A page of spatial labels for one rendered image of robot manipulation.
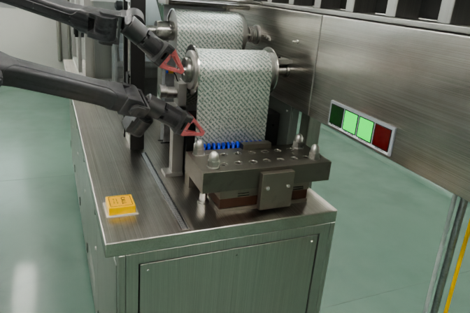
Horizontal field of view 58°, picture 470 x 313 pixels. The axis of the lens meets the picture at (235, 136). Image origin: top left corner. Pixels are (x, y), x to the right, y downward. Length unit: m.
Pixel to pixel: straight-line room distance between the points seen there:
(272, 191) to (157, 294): 0.41
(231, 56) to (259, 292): 0.70
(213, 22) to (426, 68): 0.77
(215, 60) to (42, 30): 5.60
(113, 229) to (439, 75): 0.82
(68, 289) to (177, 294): 1.27
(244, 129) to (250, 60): 0.21
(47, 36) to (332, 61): 5.82
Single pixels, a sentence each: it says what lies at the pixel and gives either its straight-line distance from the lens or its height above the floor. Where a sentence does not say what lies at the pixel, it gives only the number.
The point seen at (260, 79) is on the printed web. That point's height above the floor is 1.23.
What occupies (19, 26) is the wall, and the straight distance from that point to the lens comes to 6.76.
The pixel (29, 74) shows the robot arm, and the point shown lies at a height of 1.28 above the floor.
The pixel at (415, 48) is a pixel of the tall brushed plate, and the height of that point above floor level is 1.40.
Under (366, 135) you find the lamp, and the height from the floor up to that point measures 1.17.
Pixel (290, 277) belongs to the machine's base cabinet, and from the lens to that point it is 1.35.
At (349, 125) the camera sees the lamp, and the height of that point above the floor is 1.18.
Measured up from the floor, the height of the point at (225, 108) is 1.14.
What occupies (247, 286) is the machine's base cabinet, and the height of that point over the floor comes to 0.69.
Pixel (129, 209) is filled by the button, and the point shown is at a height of 0.91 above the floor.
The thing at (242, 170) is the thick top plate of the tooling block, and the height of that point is 1.03.
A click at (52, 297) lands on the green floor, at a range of 2.40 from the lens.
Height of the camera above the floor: 1.48
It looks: 19 degrees down
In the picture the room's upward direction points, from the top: 5 degrees clockwise
